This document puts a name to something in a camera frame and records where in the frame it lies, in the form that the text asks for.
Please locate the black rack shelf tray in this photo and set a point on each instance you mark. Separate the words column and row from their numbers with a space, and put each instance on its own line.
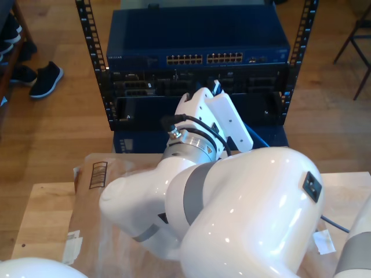
column 145, row 110

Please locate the black rack server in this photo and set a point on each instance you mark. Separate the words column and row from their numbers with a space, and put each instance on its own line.
column 261, row 84

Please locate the dark sneaker white sole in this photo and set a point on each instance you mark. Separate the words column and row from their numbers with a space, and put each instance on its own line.
column 11, row 32
column 46, row 79
column 24, row 74
column 5, row 47

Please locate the dark shoe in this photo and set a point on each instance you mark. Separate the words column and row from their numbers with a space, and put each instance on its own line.
column 27, row 50

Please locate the white shipping label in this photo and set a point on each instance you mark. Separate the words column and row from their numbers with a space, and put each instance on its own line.
column 72, row 249

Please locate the short white tape piece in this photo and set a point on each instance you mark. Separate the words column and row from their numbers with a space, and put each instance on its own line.
column 324, row 241

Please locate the wooden shoe rack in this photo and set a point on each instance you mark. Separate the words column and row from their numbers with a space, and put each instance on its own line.
column 23, row 20

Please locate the blue network switch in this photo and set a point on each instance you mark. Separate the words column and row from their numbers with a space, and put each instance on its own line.
column 197, row 32

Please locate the black open rack frame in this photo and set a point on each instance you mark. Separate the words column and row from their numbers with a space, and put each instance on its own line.
column 90, row 43

